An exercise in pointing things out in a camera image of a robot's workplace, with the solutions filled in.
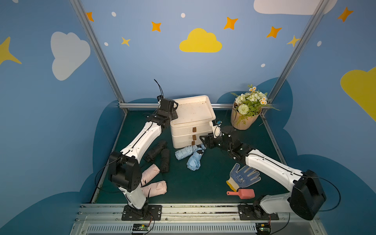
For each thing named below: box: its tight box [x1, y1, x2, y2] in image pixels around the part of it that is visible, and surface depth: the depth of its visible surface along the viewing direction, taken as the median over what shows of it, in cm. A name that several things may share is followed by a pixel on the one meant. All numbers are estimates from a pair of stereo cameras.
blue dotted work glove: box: [226, 163, 262, 192], surface depth 88 cm
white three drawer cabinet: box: [170, 94, 216, 149], surface depth 90 cm
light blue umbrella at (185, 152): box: [174, 144, 199, 161], surface depth 95 cm
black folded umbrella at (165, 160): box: [160, 147, 170, 173], surface depth 92 cm
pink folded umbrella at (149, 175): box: [140, 163, 161, 188], surface depth 86 cm
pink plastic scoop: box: [226, 188, 256, 200], surface depth 82 cm
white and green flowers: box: [230, 84, 281, 125], surface depth 90 cm
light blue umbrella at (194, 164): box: [186, 143, 207, 172], surface depth 90 cm
